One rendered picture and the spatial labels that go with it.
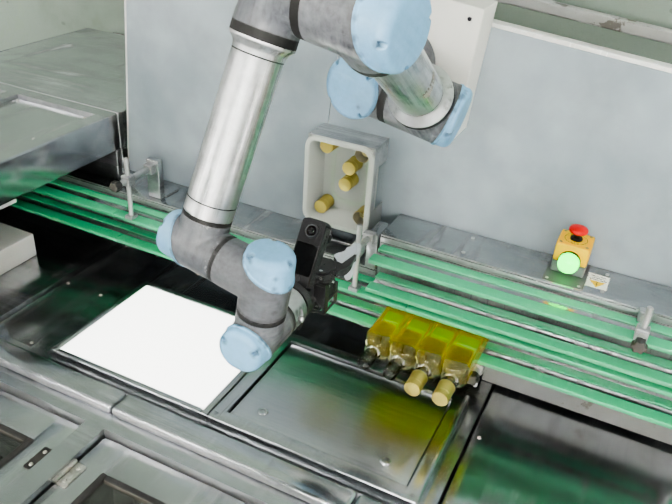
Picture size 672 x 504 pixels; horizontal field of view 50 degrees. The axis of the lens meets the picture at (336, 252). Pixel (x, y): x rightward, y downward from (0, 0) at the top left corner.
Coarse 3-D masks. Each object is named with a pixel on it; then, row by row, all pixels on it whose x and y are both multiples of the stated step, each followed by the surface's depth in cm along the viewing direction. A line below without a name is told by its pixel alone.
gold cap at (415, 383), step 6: (414, 372) 145; (420, 372) 144; (408, 378) 144; (414, 378) 143; (420, 378) 143; (426, 378) 144; (408, 384) 142; (414, 384) 142; (420, 384) 142; (408, 390) 143; (414, 390) 142; (420, 390) 142
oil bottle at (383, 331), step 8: (384, 312) 159; (392, 312) 160; (400, 312) 160; (376, 320) 157; (384, 320) 157; (392, 320) 157; (400, 320) 157; (376, 328) 154; (384, 328) 154; (392, 328) 154; (400, 328) 156; (368, 336) 152; (376, 336) 152; (384, 336) 152; (392, 336) 153; (368, 344) 152; (376, 344) 151; (384, 344) 151; (384, 352) 151
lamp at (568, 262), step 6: (564, 252) 151; (570, 252) 150; (558, 258) 152; (564, 258) 150; (570, 258) 149; (576, 258) 150; (558, 264) 151; (564, 264) 150; (570, 264) 149; (576, 264) 149; (564, 270) 150; (570, 270) 150; (576, 270) 150
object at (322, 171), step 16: (336, 144) 163; (352, 144) 161; (320, 160) 173; (336, 160) 173; (368, 160) 169; (304, 176) 171; (320, 176) 176; (336, 176) 175; (368, 176) 163; (304, 192) 173; (320, 192) 178; (336, 192) 177; (352, 192) 175; (368, 192) 165; (304, 208) 175; (336, 208) 179; (352, 208) 177; (368, 208) 167; (336, 224) 173; (352, 224) 173; (368, 224) 170
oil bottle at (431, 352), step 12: (444, 324) 157; (432, 336) 153; (444, 336) 153; (456, 336) 156; (420, 348) 149; (432, 348) 150; (444, 348) 150; (420, 360) 148; (432, 360) 147; (432, 372) 147
